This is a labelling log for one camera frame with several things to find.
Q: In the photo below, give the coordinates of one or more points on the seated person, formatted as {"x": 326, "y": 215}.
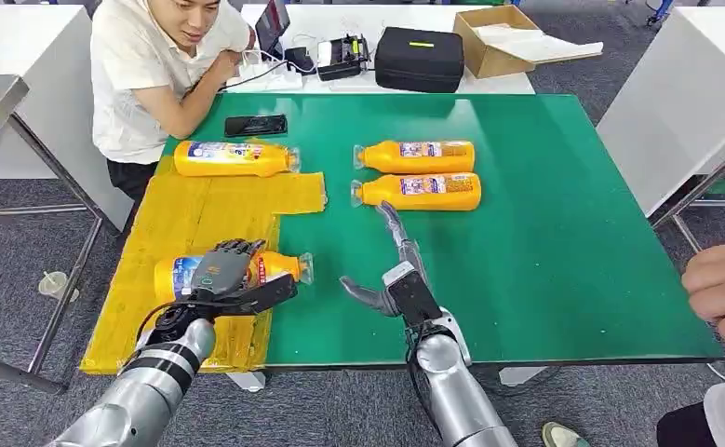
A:
{"x": 134, "y": 74}

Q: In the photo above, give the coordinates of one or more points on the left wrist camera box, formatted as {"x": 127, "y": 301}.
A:
{"x": 266, "y": 296}

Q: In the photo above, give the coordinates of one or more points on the brown cardboard box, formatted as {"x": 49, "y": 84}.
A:
{"x": 485, "y": 62}

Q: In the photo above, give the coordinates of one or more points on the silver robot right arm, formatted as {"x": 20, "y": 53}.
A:
{"x": 454, "y": 388}

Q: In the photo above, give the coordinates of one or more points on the orange drink bottle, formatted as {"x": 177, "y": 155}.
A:
{"x": 276, "y": 161}
{"x": 386, "y": 158}
{"x": 280, "y": 265}
{"x": 380, "y": 193}

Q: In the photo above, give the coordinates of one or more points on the black power adapter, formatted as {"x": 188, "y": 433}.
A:
{"x": 298, "y": 60}

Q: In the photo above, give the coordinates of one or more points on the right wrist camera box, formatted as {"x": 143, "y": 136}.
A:
{"x": 412, "y": 296}

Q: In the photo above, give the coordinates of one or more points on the clear plastic cup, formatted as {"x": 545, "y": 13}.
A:
{"x": 55, "y": 285}

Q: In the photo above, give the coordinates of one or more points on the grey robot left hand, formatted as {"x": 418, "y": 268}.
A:
{"x": 221, "y": 271}

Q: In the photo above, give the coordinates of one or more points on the white power strip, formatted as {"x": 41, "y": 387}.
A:
{"x": 272, "y": 81}

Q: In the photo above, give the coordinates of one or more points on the blue wheeled frame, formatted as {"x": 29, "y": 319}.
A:
{"x": 661, "y": 9}

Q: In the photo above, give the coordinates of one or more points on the white desk with grey panel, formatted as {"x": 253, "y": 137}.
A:
{"x": 47, "y": 123}

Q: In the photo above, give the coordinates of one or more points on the yellow sheet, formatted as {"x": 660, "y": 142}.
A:
{"x": 152, "y": 228}

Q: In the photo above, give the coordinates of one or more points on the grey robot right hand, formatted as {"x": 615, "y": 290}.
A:
{"x": 406, "y": 247}

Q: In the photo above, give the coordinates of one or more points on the white paper sheet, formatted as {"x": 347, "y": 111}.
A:
{"x": 534, "y": 43}

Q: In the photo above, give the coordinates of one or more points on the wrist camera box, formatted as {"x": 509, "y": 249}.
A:
{"x": 412, "y": 296}
{"x": 266, "y": 296}

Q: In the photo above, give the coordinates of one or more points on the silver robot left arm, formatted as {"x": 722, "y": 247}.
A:
{"x": 152, "y": 382}

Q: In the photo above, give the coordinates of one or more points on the long white desk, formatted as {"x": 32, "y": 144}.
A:
{"x": 399, "y": 17}

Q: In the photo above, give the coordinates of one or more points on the black label printer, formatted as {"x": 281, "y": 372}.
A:
{"x": 340, "y": 60}

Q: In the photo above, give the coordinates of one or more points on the black zip case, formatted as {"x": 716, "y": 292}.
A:
{"x": 419, "y": 62}

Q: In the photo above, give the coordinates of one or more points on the black smartphone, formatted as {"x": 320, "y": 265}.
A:
{"x": 255, "y": 125}

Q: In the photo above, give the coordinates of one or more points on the black tablet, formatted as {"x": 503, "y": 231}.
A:
{"x": 271, "y": 26}

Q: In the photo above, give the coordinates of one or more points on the white table foot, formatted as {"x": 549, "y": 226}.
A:
{"x": 248, "y": 381}
{"x": 522, "y": 374}

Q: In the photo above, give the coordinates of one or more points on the white desk with steel legs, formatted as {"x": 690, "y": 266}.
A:
{"x": 676, "y": 111}

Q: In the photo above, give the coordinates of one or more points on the green table mat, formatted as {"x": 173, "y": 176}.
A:
{"x": 553, "y": 234}

